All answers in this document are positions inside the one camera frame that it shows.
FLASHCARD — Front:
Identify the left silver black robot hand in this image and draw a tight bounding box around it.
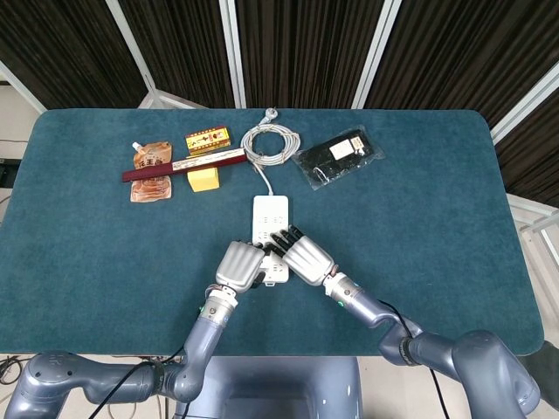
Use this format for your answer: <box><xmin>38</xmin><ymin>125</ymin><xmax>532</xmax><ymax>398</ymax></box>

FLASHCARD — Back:
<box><xmin>214</xmin><ymin>238</ymin><xmax>274</xmax><ymax>292</ymax></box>

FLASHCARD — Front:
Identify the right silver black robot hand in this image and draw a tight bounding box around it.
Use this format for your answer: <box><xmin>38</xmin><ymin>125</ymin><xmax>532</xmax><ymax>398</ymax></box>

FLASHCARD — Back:
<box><xmin>270</xmin><ymin>224</ymin><xmax>335</xmax><ymax>287</ymax></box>

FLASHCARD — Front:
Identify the white power strip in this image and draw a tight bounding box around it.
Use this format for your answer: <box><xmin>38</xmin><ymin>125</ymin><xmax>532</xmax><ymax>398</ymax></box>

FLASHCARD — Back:
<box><xmin>252</xmin><ymin>195</ymin><xmax>290</xmax><ymax>288</ymax></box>

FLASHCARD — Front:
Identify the yellow cube block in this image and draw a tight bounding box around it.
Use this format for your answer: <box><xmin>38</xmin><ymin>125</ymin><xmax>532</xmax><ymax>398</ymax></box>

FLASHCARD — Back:
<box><xmin>187</xmin><ymin>168</ymin><xmax>223</xmax><ymax>193</ymax></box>

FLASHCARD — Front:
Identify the black item in plastic bag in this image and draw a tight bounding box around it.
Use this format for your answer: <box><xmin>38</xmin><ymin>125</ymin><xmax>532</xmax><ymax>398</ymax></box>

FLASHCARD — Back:
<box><xmin>292</xmin><ymin>127</ymin><xmax>387</xmax><ymax>192</ymax></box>

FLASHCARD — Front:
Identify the orange spout pouch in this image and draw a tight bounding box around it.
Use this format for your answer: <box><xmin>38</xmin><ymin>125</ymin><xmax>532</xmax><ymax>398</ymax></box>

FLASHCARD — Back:
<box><xmin>129</xmin><ymin>140</ymin><xmax>175</xmax><ymax>203</ymax></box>

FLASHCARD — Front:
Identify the teal blue table mat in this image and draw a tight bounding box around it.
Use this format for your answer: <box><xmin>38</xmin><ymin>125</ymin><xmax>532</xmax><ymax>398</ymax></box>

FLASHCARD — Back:
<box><xmin>0</xmin><ymin>108</ymin><xmax>547</xmax><ymax>357</ymax></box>

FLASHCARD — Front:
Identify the blue-grey robot torso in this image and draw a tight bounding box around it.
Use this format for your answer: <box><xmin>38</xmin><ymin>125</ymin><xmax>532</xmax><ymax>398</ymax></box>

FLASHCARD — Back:
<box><xmin>174</xmin><ymin>355</ymin><xmax>363</xmax><ymax>419</ymax></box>

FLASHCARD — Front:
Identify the yellow red printed box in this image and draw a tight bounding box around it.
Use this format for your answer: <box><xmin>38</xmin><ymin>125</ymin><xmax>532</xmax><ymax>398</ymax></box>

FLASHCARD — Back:
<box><xmin>184</xmin><ymin>125</ymin><xmax>233</xmax><ymax>157</ymax></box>

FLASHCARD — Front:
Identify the long dark red box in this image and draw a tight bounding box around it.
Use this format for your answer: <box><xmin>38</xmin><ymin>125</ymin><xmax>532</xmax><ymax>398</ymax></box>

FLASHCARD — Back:
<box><xmin>121</xmin><ymin>147</ymin><xmax>249</xmax><ymax>183</ymax></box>

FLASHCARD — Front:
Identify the black box on floor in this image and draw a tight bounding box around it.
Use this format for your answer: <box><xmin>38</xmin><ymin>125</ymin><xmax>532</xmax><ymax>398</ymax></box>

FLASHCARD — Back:
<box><xmin>0</xmin><ymin>159</ymin><xmax>21</xmax><ymax>189</ymax></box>

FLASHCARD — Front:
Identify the coiled grey power strip cable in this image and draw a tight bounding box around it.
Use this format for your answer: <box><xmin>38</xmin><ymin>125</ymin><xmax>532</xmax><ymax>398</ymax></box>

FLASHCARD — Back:
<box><xmin>241</xmin><ymin>108</ymin><xmax>302</xmax><ymax>196</ymax></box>

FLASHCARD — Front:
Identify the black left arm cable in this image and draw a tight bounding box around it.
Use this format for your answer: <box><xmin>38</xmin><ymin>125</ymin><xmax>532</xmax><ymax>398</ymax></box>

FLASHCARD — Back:
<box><xmin>93</xmin><ymin>347</ymin><xmax>187</xmax><ymax>419</ymax></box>

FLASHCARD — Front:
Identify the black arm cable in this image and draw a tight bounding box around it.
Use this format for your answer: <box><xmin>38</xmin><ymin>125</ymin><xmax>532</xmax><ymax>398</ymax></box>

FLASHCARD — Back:
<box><xmin>378</xmin><ymin>299</ymin><xmax>450</xmax><ymax>419</ymax></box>
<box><xmin>93</xmin><ymin>347</ymin><xmax>187</xmax><ymax>419</ymax></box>

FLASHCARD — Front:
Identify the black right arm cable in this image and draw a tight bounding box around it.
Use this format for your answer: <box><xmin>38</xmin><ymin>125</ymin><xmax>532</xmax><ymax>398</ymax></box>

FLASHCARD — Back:
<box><xmin>378</xmin><ymin>299</ymin><xmax>450</xmax><ymax>419</ymax></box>

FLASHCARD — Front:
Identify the black partition panel white frame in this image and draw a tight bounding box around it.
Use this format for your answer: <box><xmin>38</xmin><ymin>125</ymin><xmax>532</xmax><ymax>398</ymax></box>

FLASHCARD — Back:
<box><xmin>491</xmin><ymin>60</ymin><xmax>559</xmax><ymax>254</ymax></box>
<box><xmin>353</xmin><ymin>0</ymin><xmax>559</xmax><ymax>132</ymax></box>
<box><xmin>220</xmin><ymin>0</ymin><xmax>403</xmax><ymax>110</ymax></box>
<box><xmin>0</xmin><ymin>0</ymin><xmax>154</xmax><ymax>113</ymax></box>
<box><xmin>107</xmin><ymin>0</ymin><xmax>245</xmax><ymax>110</ymax></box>

